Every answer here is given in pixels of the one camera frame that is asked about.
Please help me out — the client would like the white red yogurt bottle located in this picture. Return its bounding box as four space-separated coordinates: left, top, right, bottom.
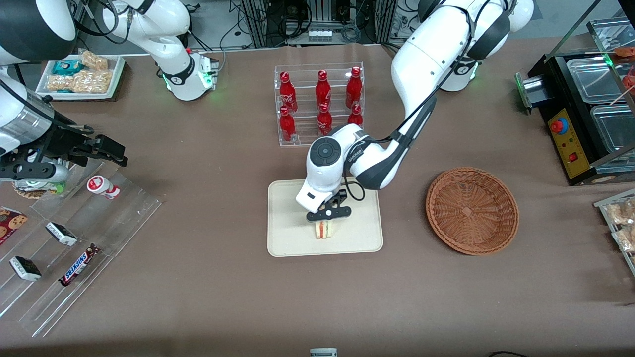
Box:
87 175 121 200

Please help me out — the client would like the cream rectangular plastic tray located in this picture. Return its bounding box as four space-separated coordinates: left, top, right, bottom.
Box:
267 178 383 257

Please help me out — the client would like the aluminium equipment frame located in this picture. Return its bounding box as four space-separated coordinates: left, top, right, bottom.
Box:
241 0 397 48

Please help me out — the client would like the clear plastic food container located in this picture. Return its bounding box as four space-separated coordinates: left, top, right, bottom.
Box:
591 105 635 154
567 56 627 104

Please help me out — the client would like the chocolate chip cookie pack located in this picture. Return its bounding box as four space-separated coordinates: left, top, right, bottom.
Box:
0 207 28 245

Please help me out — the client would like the clear acrylic bottle rack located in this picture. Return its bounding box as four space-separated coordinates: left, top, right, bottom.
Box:
274 63 365 146

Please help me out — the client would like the snickers chocolate bar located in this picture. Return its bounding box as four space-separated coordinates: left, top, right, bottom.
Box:
59 244 101 287

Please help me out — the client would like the clear pastry snack packet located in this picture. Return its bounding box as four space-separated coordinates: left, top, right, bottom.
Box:
606 198 635 226
613 226 635 252

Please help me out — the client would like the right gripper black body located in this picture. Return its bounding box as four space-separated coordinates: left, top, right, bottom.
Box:
30 126 99 165

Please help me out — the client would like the black white chocolate bar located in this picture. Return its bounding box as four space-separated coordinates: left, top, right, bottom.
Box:
9 256 42 282
46 222 78 247

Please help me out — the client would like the round brown wicker basket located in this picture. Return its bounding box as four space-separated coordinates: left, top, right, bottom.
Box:
426 167 519 255

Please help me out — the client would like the white snack tray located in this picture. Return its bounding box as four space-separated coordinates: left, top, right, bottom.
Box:
36 54 126 101

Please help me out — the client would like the black food warmer machine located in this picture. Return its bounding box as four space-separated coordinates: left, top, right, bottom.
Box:
515 17 635 187

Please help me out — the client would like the clear peanut brittle packet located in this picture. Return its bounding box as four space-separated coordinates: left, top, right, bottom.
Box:
47 69 112 94
79 50 109 71

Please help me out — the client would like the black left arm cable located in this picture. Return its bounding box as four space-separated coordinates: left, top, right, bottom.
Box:
342 10 511 201

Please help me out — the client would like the clear acrylic stepped display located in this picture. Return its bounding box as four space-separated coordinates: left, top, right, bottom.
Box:
0 160 164 339

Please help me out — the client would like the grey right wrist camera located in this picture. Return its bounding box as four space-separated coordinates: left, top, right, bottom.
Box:
0 161 70 183

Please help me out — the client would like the small round woven coaster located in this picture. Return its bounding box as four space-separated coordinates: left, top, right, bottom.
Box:
12 179 66 199

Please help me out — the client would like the teal snack packet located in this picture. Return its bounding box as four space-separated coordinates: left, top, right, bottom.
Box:
52 59 82 76

